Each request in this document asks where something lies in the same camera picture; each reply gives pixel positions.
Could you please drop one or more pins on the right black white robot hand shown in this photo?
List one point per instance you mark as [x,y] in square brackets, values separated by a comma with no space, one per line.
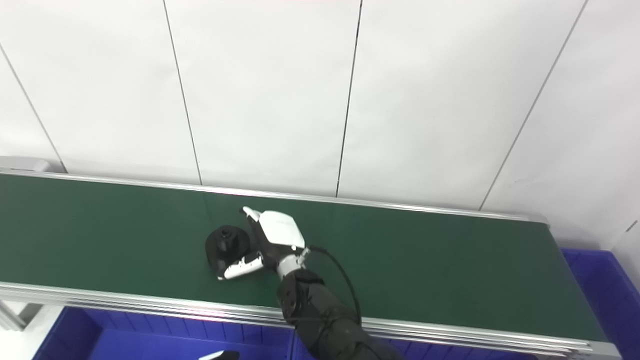
[282,232]

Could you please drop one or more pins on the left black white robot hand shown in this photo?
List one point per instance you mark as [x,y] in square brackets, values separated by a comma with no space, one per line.
[220,356]

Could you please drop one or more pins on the black round plastic part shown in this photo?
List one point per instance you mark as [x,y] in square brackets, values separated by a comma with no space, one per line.
[225,247]

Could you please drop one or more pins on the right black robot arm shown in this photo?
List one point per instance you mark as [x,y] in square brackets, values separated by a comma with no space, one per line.
[320,320]

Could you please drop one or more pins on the green conveyor belt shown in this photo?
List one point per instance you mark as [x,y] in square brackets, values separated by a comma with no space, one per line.
[450,270]
[150,302]

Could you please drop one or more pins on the grey conveyor support leg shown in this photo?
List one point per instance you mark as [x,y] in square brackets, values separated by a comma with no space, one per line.
[10,315]

